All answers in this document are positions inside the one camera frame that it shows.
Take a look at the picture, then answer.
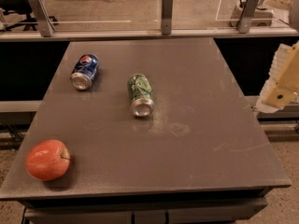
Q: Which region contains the left metal bracket post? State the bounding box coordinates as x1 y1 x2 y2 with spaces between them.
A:
28 0 54 37

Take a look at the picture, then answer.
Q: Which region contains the middle metal bracket post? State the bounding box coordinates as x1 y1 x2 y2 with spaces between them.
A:
161 0 173 35

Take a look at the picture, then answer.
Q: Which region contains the metal bracket post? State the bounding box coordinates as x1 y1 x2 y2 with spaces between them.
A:
161 0 173 35
236 0 260 34
28 0 54 37

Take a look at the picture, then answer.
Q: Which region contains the red apple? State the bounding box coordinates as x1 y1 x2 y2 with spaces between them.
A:
25 140 71 181

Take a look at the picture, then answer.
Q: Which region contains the metal rail beam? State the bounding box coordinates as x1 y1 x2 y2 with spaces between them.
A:
0 27 298 42

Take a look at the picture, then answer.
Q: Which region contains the blue Pepsi can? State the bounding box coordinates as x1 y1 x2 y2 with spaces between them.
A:
70 54 99 91

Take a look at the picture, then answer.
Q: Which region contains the right metal bracket post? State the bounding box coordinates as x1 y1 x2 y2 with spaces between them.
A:
236 0 260 34

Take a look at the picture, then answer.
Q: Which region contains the black office chair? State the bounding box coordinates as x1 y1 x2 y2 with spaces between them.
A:
0 0 59 32

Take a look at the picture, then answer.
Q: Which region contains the green soda can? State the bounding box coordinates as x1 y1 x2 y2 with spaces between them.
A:
127 74 155 118

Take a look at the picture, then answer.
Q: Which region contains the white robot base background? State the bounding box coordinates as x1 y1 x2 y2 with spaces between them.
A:
230 0 274 27

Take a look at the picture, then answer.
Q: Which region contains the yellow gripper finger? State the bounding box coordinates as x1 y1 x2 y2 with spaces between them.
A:
256 42 299 113

